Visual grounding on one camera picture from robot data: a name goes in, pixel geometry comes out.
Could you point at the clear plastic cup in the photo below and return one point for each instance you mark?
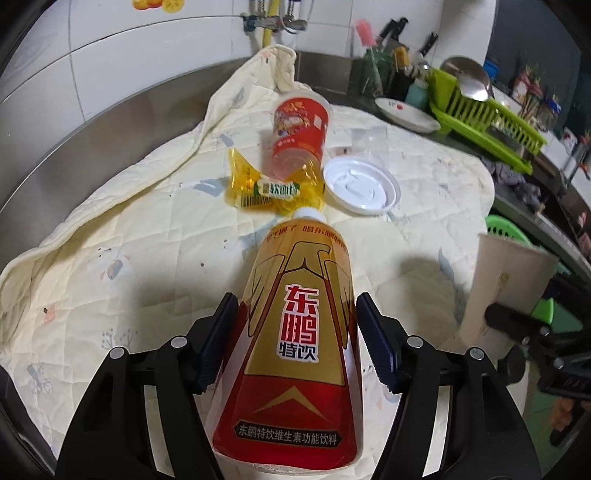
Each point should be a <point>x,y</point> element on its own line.
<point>369,143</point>

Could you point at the green utensil holder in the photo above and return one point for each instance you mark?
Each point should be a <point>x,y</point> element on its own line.
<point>376,71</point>

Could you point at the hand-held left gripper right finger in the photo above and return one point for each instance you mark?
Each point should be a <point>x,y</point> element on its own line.
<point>378,341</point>

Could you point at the green dish rack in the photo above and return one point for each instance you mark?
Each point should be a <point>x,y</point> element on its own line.
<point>485,115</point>

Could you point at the metal pipe valves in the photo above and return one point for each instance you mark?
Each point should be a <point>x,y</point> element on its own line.
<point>277,22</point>

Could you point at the green plastic basket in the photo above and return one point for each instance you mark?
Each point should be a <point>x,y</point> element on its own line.
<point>503,226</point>

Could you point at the beige paper cup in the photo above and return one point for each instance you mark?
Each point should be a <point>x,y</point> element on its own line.
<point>498,277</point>

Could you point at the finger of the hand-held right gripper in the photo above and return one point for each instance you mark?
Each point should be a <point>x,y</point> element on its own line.
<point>508,318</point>

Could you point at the teal dish soap bottle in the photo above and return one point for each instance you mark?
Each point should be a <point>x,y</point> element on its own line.
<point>417,92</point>

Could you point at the red and gold drink bottle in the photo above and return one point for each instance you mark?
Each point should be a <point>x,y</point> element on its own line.
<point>295,369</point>

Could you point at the metal ladle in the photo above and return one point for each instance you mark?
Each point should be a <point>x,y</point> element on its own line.
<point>466,74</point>

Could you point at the grey rag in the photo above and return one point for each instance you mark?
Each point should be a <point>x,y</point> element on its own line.
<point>512,177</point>

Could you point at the red printed paper cup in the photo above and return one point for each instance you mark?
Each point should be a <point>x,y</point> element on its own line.
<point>298,134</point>

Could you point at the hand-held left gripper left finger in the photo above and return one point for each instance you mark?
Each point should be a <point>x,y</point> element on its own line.
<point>214,341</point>

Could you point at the white shallow dish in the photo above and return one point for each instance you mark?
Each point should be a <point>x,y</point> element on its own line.
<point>406,115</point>

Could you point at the row of seasoning jars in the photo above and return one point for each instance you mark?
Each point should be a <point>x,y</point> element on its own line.
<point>545,101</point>

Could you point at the white plastic lid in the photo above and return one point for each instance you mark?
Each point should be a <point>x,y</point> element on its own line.
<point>360,184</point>

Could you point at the yellow plastic wrapper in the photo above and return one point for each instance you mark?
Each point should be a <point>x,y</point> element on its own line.
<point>242,180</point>

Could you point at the cream quilted cloth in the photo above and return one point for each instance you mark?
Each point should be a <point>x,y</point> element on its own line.
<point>138,277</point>

